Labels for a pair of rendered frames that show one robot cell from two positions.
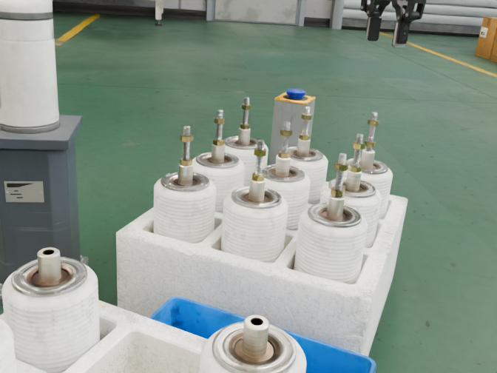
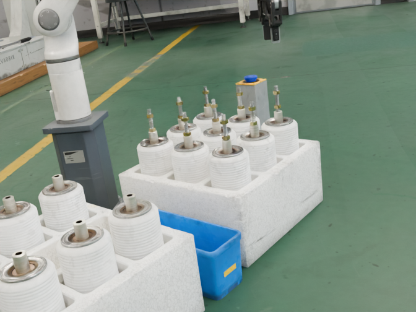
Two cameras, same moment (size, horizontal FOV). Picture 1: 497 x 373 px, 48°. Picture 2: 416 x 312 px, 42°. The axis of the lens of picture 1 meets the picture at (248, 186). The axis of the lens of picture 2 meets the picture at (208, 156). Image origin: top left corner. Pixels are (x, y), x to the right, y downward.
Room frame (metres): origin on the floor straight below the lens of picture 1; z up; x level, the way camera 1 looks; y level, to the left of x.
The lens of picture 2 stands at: (-0.41, -0.48, 0.67)
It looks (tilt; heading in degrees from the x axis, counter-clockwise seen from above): 20 degrees down; 20
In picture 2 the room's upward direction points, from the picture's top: 8 degrees counter-clockwise
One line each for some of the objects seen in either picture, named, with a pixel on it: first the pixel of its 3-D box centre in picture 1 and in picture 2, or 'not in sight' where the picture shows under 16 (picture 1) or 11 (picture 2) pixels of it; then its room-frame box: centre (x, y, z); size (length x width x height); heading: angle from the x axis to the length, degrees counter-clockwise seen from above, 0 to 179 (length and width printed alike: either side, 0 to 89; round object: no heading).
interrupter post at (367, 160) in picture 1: (367, 159); (278, 117); (0.93, -0.21, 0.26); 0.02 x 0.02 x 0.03
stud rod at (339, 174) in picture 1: (339, 180); (225, 130); (0.71, -0.12, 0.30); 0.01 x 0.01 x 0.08
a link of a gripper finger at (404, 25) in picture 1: (407, 27); (276, 30); (0.90, -0.23, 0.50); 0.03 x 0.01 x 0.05; 27
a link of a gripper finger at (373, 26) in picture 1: (373, 29); (267, 32); (0.97, -0.19, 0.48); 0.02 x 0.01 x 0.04; 117
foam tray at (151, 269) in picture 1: (274, 259); (224, 187); (0.86, -0.05, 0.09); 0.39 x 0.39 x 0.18; 70
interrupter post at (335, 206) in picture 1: (335, 206); (226, 146); (0.71, -0.12, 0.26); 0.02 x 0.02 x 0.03
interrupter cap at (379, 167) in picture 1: (366, 166); (278, 121); (0.93, -0.21, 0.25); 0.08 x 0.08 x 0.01
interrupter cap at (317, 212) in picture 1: (334, 215); (227, 151); (0.71, -0.12, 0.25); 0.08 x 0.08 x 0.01
